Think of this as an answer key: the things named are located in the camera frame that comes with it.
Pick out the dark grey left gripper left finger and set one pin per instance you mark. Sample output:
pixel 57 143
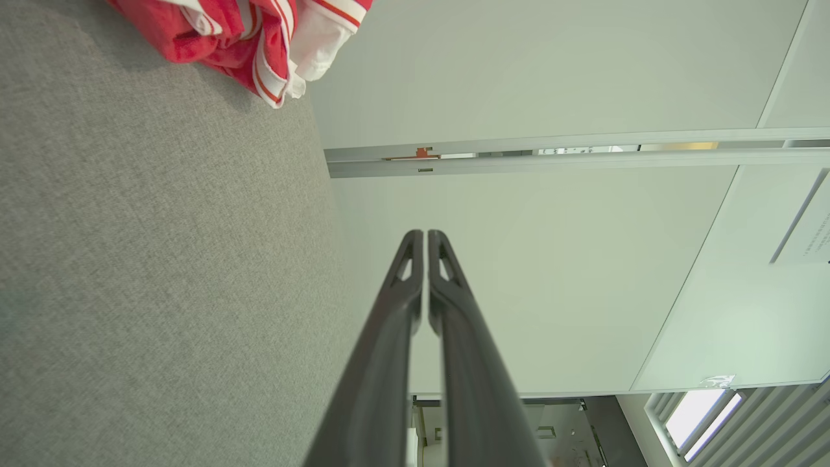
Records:
pixel 373 389

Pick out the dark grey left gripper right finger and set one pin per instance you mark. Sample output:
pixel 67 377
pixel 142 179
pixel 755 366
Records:
pixel 480 402

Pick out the red Bulls 23 jersey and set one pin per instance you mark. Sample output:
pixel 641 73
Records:
pixel 214 32

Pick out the red sign behind partition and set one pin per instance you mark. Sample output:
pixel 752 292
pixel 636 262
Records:
pixel 421 154

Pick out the window with grey blinds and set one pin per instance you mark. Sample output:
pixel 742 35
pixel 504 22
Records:
pixel 726 421

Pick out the grey double partition post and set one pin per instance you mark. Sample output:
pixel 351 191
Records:
pixel 583 161

